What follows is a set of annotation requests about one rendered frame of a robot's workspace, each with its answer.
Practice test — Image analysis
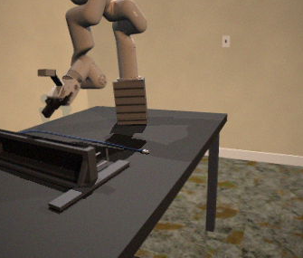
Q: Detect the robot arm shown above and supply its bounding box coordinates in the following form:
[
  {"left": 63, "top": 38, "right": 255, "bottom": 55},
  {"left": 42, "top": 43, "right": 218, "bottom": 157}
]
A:
[{"left": 64, "top": 0, "right": 147, "bottom": 89}]

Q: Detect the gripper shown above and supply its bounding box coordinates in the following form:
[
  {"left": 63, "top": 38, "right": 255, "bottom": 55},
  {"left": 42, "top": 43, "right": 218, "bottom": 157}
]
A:
[{"left": 42, "top": 74, "right": 80, "bottom": 118}]

